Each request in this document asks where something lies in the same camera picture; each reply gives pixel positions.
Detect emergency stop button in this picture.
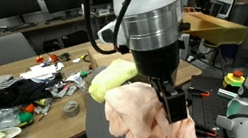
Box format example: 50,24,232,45
220,68,248,91

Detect yellow wrist camera box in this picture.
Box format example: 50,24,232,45
181,0,248,54

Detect grey tape roll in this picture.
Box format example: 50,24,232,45
62,99,82,119

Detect black cloth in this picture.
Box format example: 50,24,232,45
0,73,67,116

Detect white heater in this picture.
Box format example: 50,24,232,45
176,32,194,61

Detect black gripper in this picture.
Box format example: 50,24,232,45
130,39,193,129

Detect yellow towel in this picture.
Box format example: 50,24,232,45
84,55,144,106

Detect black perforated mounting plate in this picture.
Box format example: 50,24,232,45
184,69,244,138

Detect small red toy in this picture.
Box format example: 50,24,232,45
34,54,46,65

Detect orange handled tool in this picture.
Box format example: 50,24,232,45
187,83,211,101

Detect peach t-shirt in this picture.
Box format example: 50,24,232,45
100,72,200,138

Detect black keyboard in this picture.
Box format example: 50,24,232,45
8,21,39,33

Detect large cardboard box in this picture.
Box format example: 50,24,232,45
86,31,187,98

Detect green and orange toy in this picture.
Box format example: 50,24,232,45
14,102,40,129

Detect white papers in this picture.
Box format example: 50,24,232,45
17,59,67,81

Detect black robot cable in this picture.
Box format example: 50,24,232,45
81,0,159,58

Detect wooden desk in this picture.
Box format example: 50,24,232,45
0,9,116,37

